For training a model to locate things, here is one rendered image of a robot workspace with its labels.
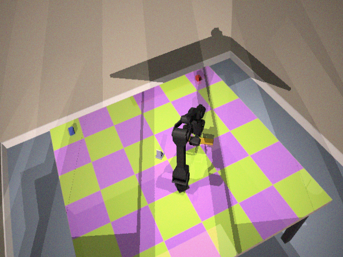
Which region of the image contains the blue block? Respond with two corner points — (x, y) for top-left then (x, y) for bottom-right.
(68, 126), (75, 136)

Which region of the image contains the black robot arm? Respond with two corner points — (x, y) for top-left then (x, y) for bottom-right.
(171, 104), (206, 192)

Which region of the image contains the orange bar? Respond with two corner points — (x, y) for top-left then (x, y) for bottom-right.
(200, 138), (214, 145)

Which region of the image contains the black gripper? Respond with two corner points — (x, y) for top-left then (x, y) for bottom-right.
(189, 119), (205, 146)

